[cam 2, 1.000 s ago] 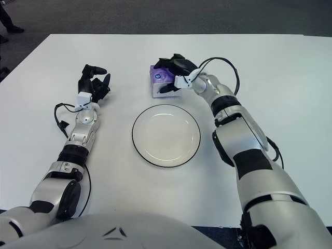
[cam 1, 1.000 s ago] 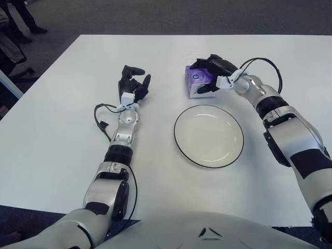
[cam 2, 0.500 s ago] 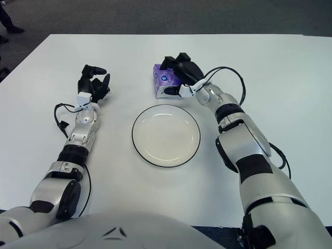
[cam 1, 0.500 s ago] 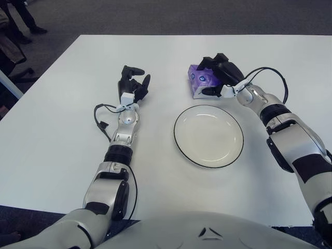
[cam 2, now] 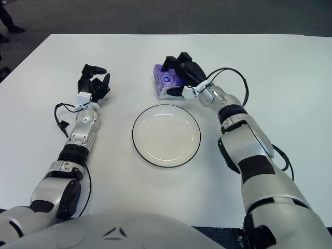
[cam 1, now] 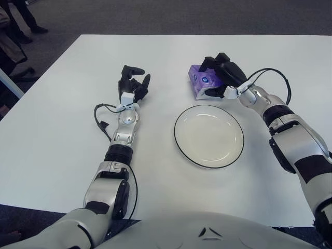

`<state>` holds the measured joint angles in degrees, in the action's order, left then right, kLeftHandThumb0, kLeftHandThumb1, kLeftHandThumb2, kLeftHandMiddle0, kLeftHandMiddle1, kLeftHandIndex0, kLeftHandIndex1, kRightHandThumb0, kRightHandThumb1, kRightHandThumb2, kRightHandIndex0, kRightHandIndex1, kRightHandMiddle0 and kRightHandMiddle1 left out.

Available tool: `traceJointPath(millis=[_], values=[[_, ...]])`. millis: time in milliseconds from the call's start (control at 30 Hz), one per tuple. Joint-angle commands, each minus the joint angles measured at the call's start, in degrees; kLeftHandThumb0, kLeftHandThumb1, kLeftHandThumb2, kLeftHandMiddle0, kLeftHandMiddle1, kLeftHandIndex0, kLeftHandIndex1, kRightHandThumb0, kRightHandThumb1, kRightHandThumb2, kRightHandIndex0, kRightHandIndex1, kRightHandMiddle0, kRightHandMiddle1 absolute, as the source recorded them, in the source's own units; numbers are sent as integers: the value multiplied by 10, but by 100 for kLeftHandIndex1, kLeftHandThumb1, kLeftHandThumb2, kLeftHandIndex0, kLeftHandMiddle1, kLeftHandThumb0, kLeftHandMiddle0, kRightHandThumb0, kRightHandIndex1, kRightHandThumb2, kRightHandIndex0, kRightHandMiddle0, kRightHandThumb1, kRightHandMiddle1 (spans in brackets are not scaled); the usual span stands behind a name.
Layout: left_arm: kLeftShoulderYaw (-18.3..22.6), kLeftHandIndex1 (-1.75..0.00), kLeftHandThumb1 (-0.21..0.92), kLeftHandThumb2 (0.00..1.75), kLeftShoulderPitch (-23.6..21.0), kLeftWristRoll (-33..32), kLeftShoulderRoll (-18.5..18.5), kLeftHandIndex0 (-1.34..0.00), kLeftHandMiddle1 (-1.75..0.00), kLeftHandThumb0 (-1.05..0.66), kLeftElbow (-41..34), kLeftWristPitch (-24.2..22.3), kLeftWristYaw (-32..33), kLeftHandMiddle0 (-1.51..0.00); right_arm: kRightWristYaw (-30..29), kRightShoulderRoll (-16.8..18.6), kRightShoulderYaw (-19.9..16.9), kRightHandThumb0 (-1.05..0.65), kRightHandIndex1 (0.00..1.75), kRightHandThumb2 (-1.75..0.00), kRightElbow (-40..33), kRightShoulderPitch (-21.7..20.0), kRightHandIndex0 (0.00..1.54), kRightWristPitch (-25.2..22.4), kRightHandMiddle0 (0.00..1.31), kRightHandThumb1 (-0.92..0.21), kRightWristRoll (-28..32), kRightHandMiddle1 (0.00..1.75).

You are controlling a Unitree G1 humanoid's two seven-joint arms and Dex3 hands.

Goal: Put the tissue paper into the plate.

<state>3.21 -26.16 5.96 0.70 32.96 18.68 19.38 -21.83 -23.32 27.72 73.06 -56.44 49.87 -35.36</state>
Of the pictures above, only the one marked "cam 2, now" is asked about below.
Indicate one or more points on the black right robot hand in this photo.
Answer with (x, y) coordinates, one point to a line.
(190, 71)

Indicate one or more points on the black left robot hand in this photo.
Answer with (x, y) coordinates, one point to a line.
(85, 84)

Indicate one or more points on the purple tissue paper pack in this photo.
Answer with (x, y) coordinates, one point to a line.
(166, 79)

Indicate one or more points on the white plate with black rim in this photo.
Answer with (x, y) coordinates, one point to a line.
(166, 136)

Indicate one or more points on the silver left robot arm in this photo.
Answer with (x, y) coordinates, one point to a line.
(84, 127)

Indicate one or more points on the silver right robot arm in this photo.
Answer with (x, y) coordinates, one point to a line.
(246, 145)

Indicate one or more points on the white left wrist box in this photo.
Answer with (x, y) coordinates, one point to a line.
(84, 98)

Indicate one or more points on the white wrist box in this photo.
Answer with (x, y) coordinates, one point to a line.
(188, 92)
(84, 98)

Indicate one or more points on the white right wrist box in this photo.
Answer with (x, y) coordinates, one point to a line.
(188, 92)

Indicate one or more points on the black office chair base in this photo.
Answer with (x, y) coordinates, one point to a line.
(3, 72)

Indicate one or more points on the person legs in dark trousers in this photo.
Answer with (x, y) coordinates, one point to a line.
(10, 18)

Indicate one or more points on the grey robot torso shell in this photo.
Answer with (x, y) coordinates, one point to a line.
(116, 233)

